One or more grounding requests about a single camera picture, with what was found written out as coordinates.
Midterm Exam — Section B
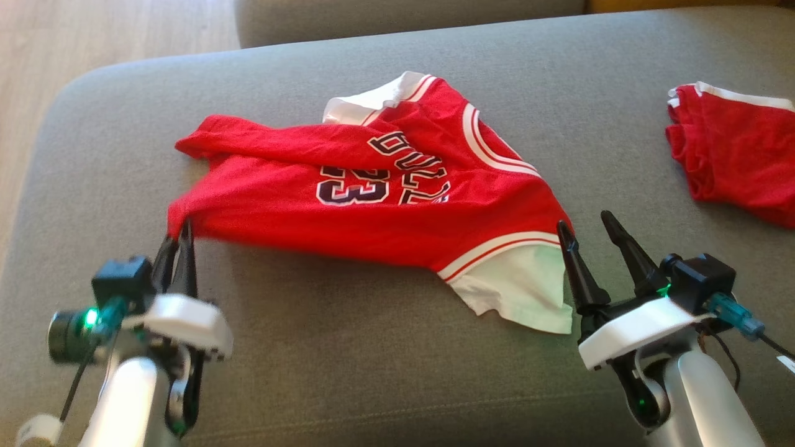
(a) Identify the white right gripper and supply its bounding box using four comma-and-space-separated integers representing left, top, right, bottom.
555, 210, 716, 431

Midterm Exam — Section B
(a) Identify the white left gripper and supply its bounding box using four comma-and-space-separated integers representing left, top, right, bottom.
123, 221, 234, 436

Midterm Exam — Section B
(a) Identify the red garment with white trim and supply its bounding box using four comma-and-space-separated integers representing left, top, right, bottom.
664, 80, 795, 230

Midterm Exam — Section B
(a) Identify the red number 23 basketball jersey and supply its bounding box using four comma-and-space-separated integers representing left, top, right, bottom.
166, 71, 576, 336

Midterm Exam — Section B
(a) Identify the large grey sofa seat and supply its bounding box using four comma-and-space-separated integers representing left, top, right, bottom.
0, 6, 795, 447

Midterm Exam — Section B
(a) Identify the yellow sofa cushion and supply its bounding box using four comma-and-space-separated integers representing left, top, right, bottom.
586, 0, 795, 15

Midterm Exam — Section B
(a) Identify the light grey sofa cushion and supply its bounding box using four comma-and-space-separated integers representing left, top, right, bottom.
233, 0, 588, 50

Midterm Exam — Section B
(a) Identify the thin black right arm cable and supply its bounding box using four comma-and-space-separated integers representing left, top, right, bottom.
701, 331, 795, 393

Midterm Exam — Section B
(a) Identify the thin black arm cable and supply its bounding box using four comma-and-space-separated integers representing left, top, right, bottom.
701, 331, 795, 393
15, 346, 95, 447

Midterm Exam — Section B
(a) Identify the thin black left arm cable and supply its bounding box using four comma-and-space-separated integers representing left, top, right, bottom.
15, 346, 95, 447

